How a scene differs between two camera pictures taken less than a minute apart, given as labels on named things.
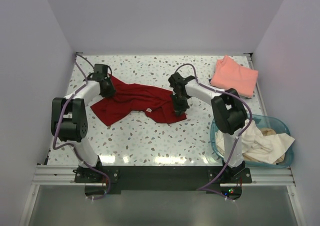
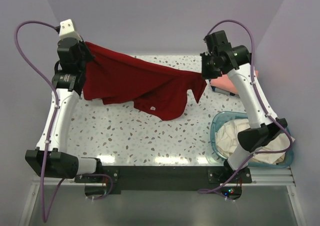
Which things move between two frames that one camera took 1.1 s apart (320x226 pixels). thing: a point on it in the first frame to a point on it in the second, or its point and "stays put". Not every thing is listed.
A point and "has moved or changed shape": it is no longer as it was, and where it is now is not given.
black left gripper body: x=110 y=90 to x=87 y=56
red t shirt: x=154 y=102 has moved or changed shape
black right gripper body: x=177 y=98 to x=209 y=70
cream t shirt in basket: x=269 y=147 stays put
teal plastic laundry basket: x=268 y=121 stays put
